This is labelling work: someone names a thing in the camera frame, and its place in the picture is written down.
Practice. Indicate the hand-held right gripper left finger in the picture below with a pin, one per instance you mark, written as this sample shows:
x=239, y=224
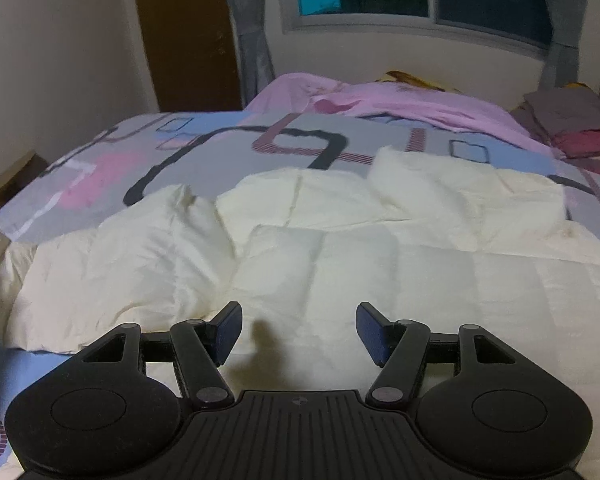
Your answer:
x=229, y=332

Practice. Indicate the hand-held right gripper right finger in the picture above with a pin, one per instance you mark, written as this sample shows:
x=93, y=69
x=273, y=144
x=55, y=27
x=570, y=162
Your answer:
x=372, y=332

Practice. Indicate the white quilted comforter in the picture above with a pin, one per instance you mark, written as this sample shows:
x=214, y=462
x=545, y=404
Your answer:
x=330, y=260

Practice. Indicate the maroon folded clothes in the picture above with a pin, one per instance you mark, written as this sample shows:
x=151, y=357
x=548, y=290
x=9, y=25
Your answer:
x=587, y=147

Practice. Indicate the grey folded clothes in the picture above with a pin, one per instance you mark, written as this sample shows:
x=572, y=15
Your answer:
x=565, y=107

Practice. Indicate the bed with patterned sheet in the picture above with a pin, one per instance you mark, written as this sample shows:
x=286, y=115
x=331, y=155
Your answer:
x=220, y=160

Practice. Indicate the pink blanket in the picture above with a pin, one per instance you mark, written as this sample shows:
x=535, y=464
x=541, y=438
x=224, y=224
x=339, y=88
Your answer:
x=420, y=105

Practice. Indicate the yellow printed pillow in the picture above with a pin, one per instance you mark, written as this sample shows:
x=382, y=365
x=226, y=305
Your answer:
x=405, y=79

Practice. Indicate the brown cardboard box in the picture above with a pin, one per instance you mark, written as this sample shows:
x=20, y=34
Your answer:
x=10, y=180

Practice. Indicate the grey curtain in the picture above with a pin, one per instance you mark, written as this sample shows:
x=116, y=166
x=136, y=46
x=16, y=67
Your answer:
x=247, y=35
x=560, y=50

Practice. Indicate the brown wooden door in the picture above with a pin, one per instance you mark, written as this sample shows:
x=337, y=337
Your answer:
x=185, y=35

